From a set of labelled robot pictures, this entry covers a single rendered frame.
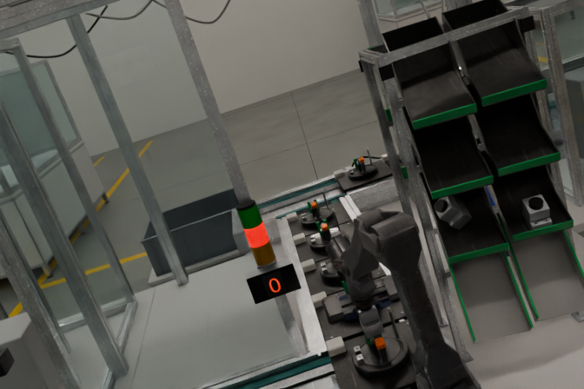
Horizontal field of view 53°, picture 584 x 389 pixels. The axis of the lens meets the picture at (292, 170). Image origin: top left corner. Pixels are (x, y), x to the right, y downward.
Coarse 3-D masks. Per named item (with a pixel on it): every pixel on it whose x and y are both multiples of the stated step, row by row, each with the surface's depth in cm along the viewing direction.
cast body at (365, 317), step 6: (372, 306) 136; (360, 312) 136; (366, 312) 135; (372, 312) 135; (360, 318) 135; (366, 318) 135; (372, 318) 135; (378, 318) 136; (366, 324) 136; (372, 324) 135; (378, 324) 135; (366, 330) 135; (372, 330) 135; (378, 330) 135; (366, 336) 136; (372, 336) 135
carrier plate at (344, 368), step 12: (396, 324) 152; (408, 324) 150; (360, 336) 152; (408, 336) 146; (348, 348) 149; (336, 360) 146; (348, 360) 144; (336, 372) 141; (348, 372) 140; (408, 372) 133; (348, 384) 136; (360, 384) 135; (372, 384) 133; (384, 384) 132; (396, 384) 131; (408, 384) 130
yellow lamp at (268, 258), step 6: (264, 246) 140; (270, 246) 142; (252, 252) 142; (258, 252) 140; (264, 252) 140; (270, 252) 141; (258, 258) 141; (264, 258) 141; (270, 258) 141; (258, 264) 142; (264, 264) 141
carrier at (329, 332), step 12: (312, 300) 173; (324, 312) 169; (384, 312) 159; (396, 312) 157; (324, 324) 163; (336, 324) 161; (348, 324) 159; (360, 324) 157; (384, 324) 154; (324, 336) 157; (336, 336) 155; (348, 336) 154
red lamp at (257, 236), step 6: (252, 228) 138; (258, 228) 139; (264, 228) 140; (246, 234) 140; (252, 234) 139; (258, 234) 139; (264, 234) 140; (252, 240) 139; (258, 240) 139; (264, 240) 140; (252, 246) 140; (258, 246) 140
